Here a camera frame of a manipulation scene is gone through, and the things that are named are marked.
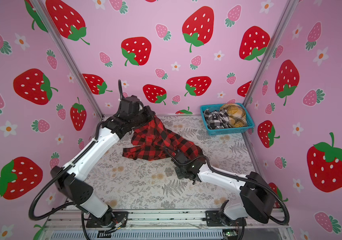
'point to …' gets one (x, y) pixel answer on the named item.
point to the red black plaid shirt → (150, 140)
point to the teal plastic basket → (217, 131)
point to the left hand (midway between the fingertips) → (156, 112)
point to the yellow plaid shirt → (237, 115)
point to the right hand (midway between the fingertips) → (180, 168)
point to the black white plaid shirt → (217, 119)
